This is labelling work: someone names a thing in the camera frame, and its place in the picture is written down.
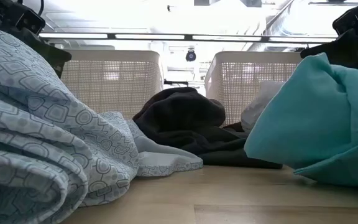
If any white garment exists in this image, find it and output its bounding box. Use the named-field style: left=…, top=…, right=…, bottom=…
left=241, top=80, right=285, bottom=133

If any light blue patterned shirt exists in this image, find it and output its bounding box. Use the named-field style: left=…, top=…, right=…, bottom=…
left=0, top=23, right=204, bottom=224

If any white plastic laundry basket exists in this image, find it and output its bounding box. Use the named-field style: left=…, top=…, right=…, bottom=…
left=204, top=51, right=304, bottom=127
left=60, top=49, right=164, bottom=121

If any teal garment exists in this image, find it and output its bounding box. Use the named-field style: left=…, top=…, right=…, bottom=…
left=243, top=52, right=358, bottom=187

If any black garment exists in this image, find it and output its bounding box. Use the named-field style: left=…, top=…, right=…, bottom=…
left=132, top=86, right=283, bottom=170

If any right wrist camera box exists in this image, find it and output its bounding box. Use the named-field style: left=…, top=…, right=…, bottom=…
left=332, top=11, right=358, bottom=35

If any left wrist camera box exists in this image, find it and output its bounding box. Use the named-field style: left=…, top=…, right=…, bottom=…
left=15, top=8, right=47, bottom=35

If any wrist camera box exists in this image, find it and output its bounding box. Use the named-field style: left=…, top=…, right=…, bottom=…
left=332, top=11, right=358, bottom=35
left=15, top=8, right=47, bottom=35

